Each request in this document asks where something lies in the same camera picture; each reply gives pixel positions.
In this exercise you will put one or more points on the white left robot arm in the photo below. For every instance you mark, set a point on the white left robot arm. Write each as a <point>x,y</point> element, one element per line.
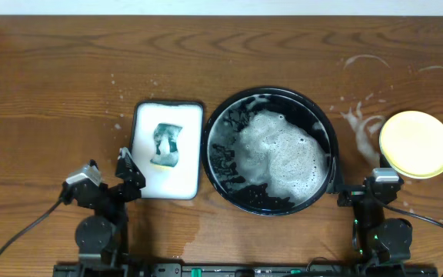
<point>102,237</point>

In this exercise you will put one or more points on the green yellow sponge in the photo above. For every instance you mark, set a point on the green yellow sponge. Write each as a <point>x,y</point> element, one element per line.
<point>166,150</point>

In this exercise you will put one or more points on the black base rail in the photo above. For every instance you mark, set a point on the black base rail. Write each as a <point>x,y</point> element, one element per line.
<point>177,270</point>

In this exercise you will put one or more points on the yellow plate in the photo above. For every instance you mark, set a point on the yellow plate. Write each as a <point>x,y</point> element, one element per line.
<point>412,144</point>

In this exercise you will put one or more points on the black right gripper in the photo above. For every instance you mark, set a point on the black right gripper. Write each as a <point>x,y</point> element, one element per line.
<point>352,195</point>

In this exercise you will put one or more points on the round black tray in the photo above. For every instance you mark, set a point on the round black tray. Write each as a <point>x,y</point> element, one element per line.
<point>268,151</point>

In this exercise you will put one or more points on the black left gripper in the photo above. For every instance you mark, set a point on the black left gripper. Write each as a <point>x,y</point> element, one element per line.
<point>113,193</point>

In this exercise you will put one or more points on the black rectangular foam tray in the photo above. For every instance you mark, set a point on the black rectangular foam tray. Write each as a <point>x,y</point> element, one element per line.
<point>161,182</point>

